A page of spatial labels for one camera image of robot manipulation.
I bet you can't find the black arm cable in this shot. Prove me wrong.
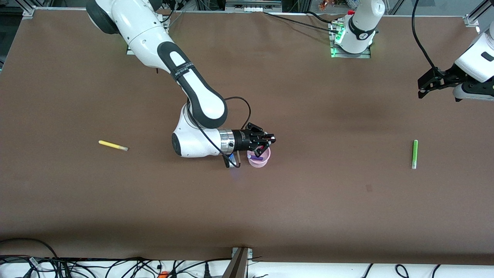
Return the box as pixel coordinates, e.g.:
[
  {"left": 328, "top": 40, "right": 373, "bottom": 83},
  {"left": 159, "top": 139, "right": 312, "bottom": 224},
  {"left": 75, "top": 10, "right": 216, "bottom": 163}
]
[
  {"left": 411, "top": 0, "right": 439, "bottom": 72},
  {"left": 185, "top": 96, "right": 252, "bottom": 169}
]

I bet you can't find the yellow highlighter pen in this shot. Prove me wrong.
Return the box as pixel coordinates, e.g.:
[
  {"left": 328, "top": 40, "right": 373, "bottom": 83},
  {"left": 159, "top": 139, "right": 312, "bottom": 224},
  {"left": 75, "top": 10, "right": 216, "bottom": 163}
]
[{"left": 98, "top": 140, "right": 129, "bottom": 151}]

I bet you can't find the aluminium frame rail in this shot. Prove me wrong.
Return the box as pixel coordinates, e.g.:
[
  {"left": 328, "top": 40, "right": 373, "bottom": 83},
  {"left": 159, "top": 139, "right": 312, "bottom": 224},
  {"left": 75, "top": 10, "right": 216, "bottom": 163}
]
[{"left": 225, "top": 0, "right": 283, "bottom": 12}]

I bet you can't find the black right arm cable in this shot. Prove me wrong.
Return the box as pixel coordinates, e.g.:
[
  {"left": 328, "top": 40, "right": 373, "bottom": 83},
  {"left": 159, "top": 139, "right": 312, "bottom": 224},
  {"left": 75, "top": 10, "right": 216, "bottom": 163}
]
[{"left": 185, "top": 96, "right": 252, "bottom": 169}]

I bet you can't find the pink mesh pen holder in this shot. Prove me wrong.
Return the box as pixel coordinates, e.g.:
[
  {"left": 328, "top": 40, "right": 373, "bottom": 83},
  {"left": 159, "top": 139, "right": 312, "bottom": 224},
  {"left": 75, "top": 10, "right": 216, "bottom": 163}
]
[{"left": 247, "top": 145, "right": 271, "bottom": 168}]

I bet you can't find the metal table edge bracket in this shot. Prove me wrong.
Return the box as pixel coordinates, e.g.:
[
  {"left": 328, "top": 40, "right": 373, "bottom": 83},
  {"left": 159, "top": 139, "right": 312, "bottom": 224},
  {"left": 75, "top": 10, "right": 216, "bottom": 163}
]
[{"left": 222, "top": 247, "right": 254, "bottom": 278}]

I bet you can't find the black cable on table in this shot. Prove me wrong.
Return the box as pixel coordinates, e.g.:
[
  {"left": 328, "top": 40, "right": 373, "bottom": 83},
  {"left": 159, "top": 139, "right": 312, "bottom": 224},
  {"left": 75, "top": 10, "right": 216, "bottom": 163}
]
[{"left": 264, "top": 11, "right": 341, "bottom": 33}]

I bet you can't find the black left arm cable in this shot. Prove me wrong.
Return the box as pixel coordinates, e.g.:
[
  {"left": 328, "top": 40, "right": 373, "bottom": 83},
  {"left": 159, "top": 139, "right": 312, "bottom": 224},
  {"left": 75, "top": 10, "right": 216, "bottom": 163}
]
[{"left": 411, "top": 0, "right": 439, "bottom": 72}]

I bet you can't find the black looped floor cable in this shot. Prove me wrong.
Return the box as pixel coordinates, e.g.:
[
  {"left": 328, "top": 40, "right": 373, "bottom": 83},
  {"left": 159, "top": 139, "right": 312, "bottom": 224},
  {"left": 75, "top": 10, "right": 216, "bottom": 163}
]
[{"left": 0, "top": 238, "right": 59, "bottom": 259}]

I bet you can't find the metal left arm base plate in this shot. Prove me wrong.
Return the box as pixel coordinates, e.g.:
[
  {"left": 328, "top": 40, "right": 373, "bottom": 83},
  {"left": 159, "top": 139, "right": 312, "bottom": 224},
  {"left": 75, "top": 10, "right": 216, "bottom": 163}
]
[{"left": 331, "top": 42, "right": 372, "bottom": 59}]

